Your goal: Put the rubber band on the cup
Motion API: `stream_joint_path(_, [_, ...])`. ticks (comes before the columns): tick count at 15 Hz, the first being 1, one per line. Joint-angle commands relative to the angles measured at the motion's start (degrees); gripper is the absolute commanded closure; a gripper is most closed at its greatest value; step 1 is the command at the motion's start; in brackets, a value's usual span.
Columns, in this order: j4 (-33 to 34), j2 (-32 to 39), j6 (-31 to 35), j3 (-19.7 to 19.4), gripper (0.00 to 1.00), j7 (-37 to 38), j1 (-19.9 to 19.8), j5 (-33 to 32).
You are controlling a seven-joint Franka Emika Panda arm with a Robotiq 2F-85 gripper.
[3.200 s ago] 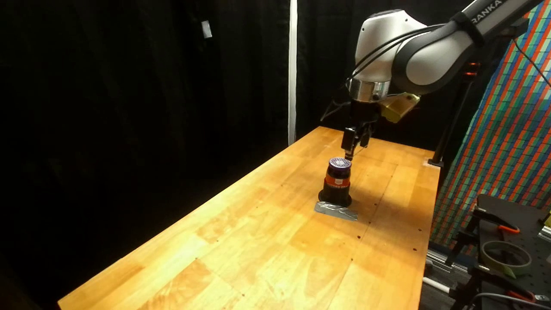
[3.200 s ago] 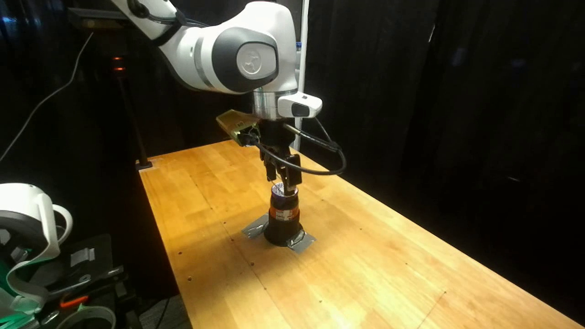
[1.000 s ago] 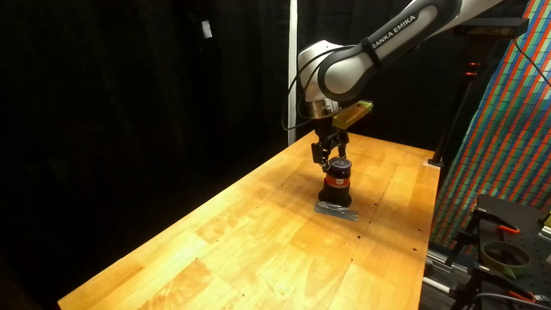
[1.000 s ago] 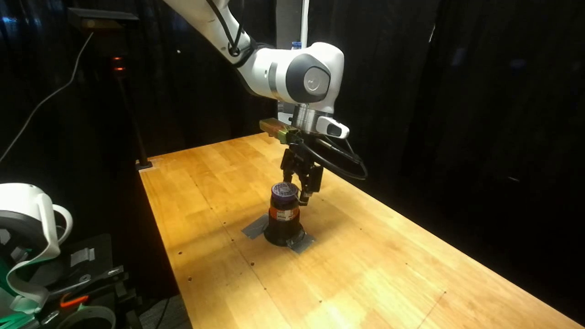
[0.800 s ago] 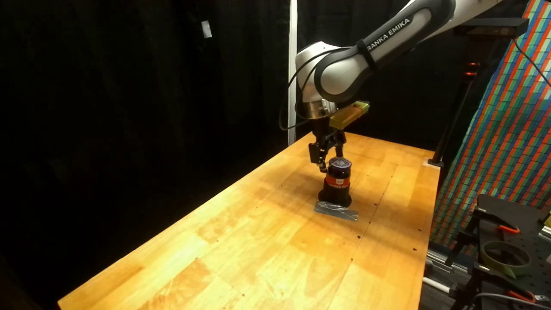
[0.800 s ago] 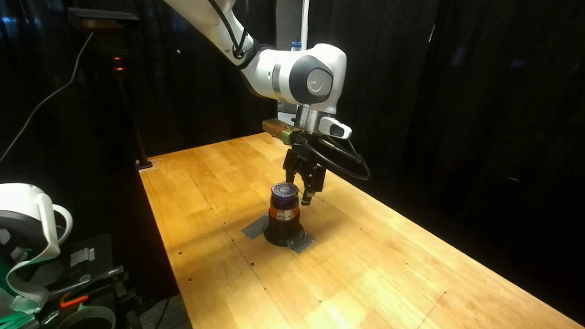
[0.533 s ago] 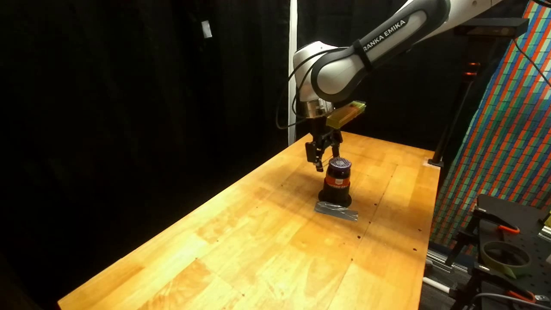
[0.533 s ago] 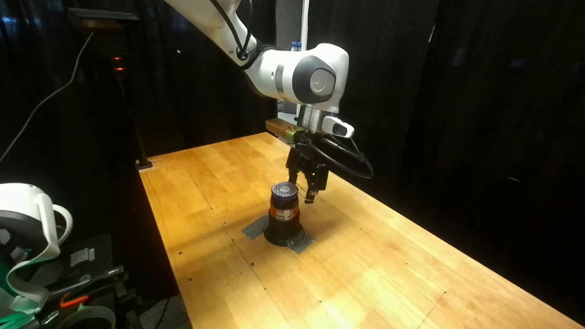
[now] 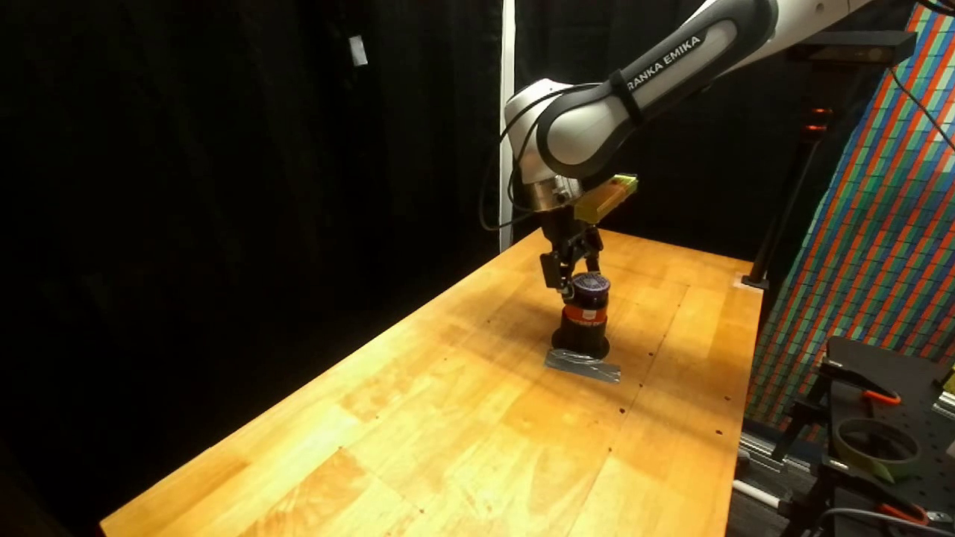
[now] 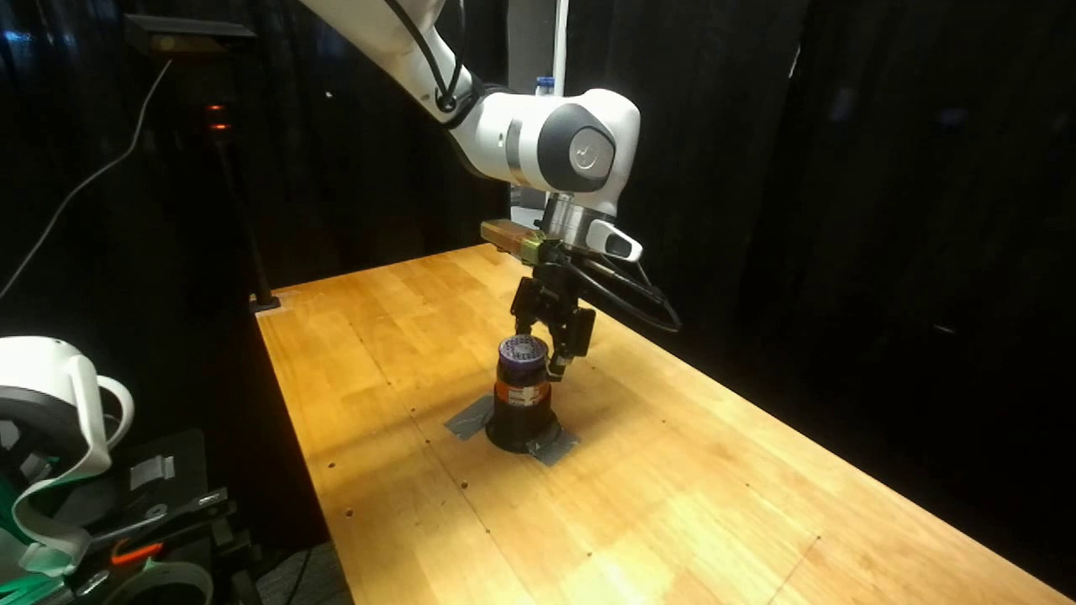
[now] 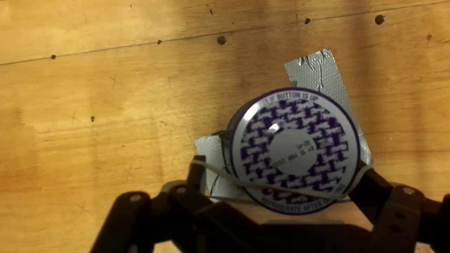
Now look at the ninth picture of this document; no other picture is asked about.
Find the silver tape strip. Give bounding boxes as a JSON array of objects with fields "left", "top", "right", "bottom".
[{"left": 544, "top": 348, "right": 622, "bottom": 385}]

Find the aluminium rail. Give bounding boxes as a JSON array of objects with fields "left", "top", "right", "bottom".
[{"left": 737, "top": 428, "right": 815, "bottom": 480}]

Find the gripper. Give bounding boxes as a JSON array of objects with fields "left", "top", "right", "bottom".
[{"left": 538, "top": 205, "right": 606, "bottom": 301}]

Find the orange handled clamp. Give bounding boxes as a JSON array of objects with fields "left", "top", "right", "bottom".
[
  {"left": 874, "top": 502, "right": 931, "bottom": 527},
  {"left": 819, "top": 360, "right": 904, "bottom": 408}
]

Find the roll of tape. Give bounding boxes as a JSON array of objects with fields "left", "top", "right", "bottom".
[{"left": 830, "top": 417, "right": 921, "bottom": 485}]

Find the multicoloured patterned board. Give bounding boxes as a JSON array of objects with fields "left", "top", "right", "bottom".
[{"left": 745, "top": 0, "right": 955, "bottom": 435}]

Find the grey cable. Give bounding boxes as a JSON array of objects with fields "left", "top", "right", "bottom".
[{"left": 815, "top": 507, "right": 955, "bottom": 537}]

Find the black stand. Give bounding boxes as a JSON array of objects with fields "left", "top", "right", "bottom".
[{"left": 742, "top": 30, "right": 918, "bottom": 292}]

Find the black cable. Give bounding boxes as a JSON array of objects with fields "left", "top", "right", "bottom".
[{"left": 889, "top": 66, "right": 955, "bottom": 154}]

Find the black curtain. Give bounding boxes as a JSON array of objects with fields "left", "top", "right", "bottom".
[{"left": 0, "top": 0, "right": 907, "bottom": 537}]

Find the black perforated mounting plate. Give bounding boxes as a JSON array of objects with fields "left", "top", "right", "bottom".
[{"left": 772, "top": 335, "right": 955, "bottom": 537}]

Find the dark cup with orange band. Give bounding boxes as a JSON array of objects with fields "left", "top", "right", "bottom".
[{"left": 551, "top": 271, "right": 613, "bottom": 360}]

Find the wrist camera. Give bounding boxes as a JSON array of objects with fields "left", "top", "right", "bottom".
[{"left": 573, "top": 175, "right": 639, "bottom": 225}]

